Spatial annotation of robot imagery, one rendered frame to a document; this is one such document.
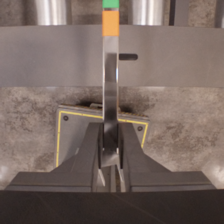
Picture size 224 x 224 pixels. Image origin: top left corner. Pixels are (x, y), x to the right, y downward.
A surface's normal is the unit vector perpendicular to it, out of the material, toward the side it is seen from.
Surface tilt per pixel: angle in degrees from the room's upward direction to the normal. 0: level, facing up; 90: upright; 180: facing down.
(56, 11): 25
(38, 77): 0
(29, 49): 0
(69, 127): 0
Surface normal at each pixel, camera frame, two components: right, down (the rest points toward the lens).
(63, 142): 0.01, 0.28
